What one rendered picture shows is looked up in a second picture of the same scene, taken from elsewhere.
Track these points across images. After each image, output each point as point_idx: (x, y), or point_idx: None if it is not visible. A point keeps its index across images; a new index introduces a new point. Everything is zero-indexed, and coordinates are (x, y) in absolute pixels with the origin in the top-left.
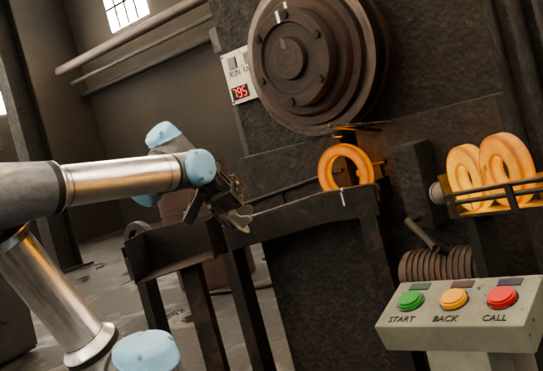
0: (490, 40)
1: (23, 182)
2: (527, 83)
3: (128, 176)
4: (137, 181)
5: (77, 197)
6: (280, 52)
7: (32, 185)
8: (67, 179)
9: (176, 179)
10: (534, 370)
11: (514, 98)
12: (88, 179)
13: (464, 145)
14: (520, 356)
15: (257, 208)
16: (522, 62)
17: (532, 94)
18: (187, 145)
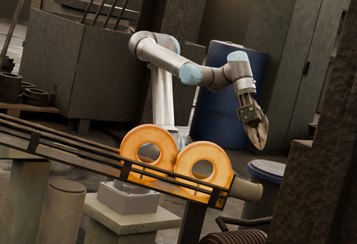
0: (326, 89)
1: (130, 40)
2: (336, 158)
3: (159, 59)
4: (162, 63)
5: (143, 56)
6: None
7: (130, 42)
8: (140, 46)
9: (177, 73)
10: (43, 216)
11: (328, 165)
12: (146, 51)
13: (206, 142)
14: (43, 202)
15: None
16: (345, 132)
17: (338, 174)
18: (236, 69)
